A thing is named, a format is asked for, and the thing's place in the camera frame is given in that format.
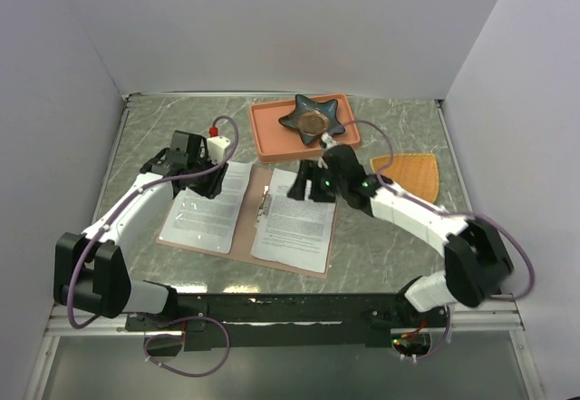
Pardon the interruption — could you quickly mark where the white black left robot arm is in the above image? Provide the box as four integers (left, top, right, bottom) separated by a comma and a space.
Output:
53, 127, 235, 329

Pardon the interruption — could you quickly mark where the dark blue star dish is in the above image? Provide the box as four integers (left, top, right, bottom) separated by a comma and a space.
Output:
278, 94, 345, 146

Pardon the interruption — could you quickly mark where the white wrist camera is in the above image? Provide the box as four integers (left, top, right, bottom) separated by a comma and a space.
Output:
317, 132, 339, 169
207, 126, 232, 164

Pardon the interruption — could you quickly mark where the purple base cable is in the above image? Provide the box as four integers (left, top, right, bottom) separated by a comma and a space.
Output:
398, 304, 454, 365
143, 316, 231, 377

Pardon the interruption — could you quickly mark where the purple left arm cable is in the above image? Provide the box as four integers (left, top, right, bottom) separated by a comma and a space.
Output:
66, 114, 240, 329

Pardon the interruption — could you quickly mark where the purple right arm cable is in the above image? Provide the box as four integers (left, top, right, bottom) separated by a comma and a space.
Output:
333, 120, 537, 301

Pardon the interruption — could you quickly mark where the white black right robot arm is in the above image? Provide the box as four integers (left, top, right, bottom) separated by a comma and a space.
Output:
286, 144, 514, 327

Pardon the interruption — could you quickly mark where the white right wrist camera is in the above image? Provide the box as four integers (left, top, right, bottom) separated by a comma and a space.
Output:
317, 132, 339, 169

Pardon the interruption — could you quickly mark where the aluminium frame rail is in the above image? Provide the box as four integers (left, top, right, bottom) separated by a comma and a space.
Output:
44, 301, 525, 337

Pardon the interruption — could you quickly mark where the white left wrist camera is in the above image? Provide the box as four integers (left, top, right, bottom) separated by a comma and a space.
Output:
207, 126, 232, 164

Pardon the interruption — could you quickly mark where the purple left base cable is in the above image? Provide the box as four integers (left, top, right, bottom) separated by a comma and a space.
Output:
143, 316, 231, 377

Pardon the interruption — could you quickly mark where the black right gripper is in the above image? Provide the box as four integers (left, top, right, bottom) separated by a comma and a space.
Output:
286, 159, 347, 203

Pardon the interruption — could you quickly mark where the orange woven rattan basket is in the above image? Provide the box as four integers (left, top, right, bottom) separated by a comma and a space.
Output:
382, 153, 440, 203

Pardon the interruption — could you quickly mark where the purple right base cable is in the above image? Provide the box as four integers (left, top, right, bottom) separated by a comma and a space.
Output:
398, 304, 454, 365

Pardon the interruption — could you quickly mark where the metal folder clip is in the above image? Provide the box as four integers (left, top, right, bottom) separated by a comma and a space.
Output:
255, 185, 271, 229

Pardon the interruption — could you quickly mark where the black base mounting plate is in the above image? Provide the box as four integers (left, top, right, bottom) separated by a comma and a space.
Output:
135, 293, 448, 352

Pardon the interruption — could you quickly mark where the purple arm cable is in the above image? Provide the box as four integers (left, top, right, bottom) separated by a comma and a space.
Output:
66, 114, 240, 329
333, 120, 537, 301

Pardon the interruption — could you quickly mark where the orange rectangular tray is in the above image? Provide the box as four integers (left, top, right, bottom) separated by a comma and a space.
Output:
249, 93, 362, 163

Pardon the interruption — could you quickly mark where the printed white paper sheet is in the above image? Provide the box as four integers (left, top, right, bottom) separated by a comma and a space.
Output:
158, 162, 252, 254

